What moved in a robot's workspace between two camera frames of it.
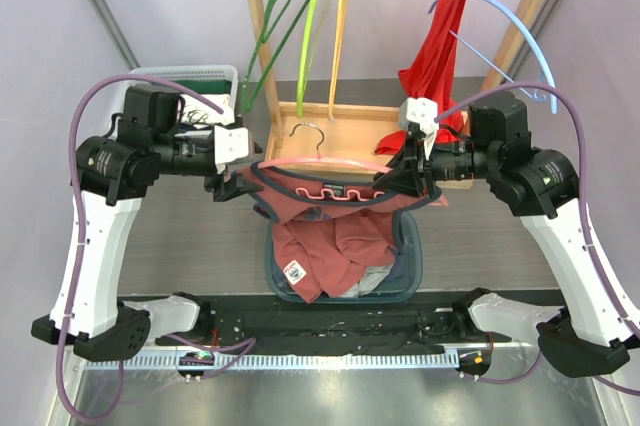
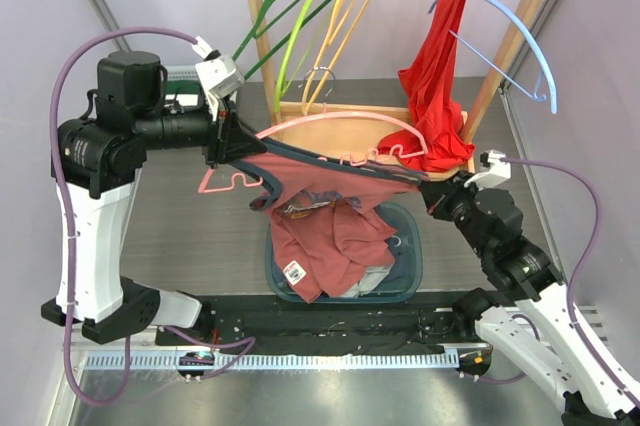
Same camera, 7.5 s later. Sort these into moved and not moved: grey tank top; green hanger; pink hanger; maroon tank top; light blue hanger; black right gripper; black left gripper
Moved: green hanger; pink hanger; black right gripper; black left gripper; maroon tank top
Not moved: grey tank top; light blue hanger
